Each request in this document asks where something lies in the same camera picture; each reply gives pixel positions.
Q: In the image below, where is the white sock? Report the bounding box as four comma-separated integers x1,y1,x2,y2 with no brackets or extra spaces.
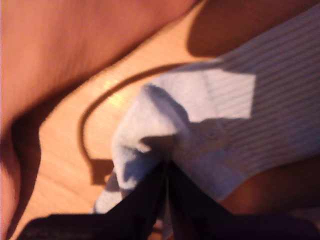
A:
93,4,320,238

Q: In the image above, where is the pink sock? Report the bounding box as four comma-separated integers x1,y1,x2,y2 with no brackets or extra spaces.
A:
0,0,210,240

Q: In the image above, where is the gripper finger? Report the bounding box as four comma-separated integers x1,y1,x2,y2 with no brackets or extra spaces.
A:
23,161,171,240
167,162,320,240

